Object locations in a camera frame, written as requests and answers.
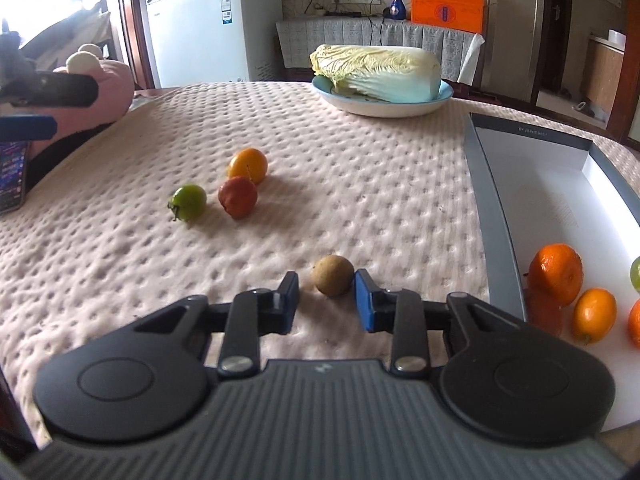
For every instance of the pink plush toy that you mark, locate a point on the pink plush toy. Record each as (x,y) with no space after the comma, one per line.
(102,90)

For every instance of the red fruit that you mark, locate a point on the red fruit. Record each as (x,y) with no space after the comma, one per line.
(238,196)
(543,312)

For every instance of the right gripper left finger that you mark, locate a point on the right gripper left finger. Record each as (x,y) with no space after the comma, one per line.
(253,314)

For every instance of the red fruit on table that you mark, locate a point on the red fruit on table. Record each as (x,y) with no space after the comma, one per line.
(238,196)

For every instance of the smartphone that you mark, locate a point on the smartphone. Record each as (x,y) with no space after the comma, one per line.
(13,161)

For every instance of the brown longan fruit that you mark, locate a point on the brown longan fruit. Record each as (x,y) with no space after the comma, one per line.
(332,275)

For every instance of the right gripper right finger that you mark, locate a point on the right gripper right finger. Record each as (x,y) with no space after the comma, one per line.
(401,314)

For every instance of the blue glass bottle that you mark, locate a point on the blue glass bottle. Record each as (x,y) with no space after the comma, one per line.
(397,10)

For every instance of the napa cabbage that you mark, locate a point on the napa cabbage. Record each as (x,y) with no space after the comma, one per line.
(399,75)

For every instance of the wooden kitchen cabinet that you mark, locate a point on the wooden kitchen cabinet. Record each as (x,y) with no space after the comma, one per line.
(601,75)

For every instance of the grey white cardboard box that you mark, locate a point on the grey white cardboard box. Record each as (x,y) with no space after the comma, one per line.
(535,186)

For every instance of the green fruit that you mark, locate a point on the green fruit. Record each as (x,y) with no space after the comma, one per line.
(634,274)
(188,202)

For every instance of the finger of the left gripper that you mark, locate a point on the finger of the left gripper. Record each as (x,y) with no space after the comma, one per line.
(60,90)
(27,128)

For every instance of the white blue plate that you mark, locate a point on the white blue plate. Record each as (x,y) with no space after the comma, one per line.
(368,107)

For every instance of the pink quilted table cover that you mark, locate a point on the pink quilted table cover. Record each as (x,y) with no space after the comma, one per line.
(94,247)

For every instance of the cloth covered TV cabinet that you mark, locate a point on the cloth covered TV cabinet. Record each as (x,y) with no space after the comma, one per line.
(457,52)

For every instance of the large orange mandarin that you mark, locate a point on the large orange mandarin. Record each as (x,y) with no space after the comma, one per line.
(557,270)

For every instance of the small orange kumquat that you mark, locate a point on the small orange kumquat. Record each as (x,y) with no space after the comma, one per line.
(594,315)
(249,163)

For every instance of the stemmed mandarin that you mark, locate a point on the stemmed mandarin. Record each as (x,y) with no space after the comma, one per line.
(633,324)

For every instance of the white chest freezer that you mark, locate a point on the white chest freezer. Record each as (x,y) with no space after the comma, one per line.
(196,41)

